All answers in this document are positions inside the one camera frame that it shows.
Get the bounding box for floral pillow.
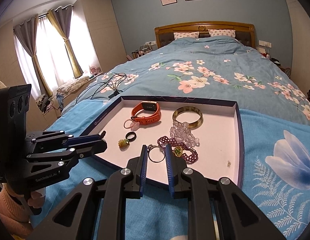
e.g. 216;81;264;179
208;29;236;38
173;31;199;40

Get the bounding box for left forearm peach sleeve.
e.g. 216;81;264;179
0;184;33;239

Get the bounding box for orange smart watch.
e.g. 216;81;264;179
131;101;161;125

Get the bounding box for blue floral duvet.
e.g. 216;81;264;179
65;36;310;126

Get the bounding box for yellow green stone ring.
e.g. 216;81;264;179
117;138;131;150

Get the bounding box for left grey gold curtain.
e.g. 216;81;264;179
13;15;53;97

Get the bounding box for green gem gold ring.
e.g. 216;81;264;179
172;146;185;158

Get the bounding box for light blue floral cloth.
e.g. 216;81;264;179
51;99;310;239

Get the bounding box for black charger cables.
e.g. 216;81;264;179
75;72;127;105

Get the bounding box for left hand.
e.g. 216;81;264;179
3;183;46;209

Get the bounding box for left bedside table clutter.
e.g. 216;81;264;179
126;41;157;61

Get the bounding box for right grey gold curtain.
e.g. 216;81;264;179
47;5;83;78

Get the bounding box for thin silver hoop ring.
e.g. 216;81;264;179
147;144;166;163

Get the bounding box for navy shallow cardboard box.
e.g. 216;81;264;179
84;96;244;187

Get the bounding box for left floral pillow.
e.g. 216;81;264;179
173;31;199;40

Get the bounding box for dark red beaded bracelet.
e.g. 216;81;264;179
157;135;199;165

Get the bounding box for pink flower ring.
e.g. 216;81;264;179
123;119;142;131

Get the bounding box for right bedside table items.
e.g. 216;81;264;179
257;40;291;78

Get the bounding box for right floral pillow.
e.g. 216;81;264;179
208;29;236;38

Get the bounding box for black ring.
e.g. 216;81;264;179
125;131;138;143

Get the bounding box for grey gold curtain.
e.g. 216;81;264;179
13;15;53;97
47;5;83;78

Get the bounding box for tortoiseshell bangle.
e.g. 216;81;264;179
172;106;203;129

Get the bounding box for clear crystal bead bracelet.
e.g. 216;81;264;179
169;121;200;149

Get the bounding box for wooden headboard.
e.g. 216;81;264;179
154;21;256;48

